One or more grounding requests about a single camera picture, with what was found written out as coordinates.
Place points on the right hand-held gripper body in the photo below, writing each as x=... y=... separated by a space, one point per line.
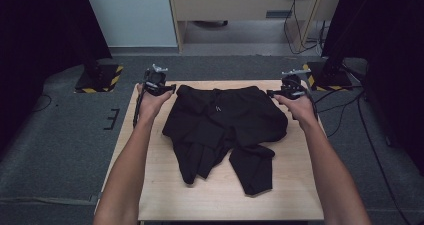
x=293 y=86

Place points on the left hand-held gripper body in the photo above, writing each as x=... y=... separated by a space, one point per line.
x=155 y=80

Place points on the black pants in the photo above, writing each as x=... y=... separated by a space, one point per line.
x=226 y=121

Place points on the person's left hand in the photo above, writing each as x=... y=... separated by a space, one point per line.
x=148 y=106

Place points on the person's right hand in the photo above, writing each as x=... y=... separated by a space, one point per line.
x=303 y=110

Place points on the black yellow-striped stand base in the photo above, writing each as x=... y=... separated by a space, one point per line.
x=328 y=78
x=100 y=80

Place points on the white panel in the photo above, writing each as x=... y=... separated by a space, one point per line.
x=130 y=15

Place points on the light wooden desk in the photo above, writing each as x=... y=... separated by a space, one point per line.
x=226 y=5

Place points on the dark curtain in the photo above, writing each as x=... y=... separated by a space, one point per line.
x=393 y=51
x=40 y=51

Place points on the grey tape piece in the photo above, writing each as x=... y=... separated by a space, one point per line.
x=94 y=198

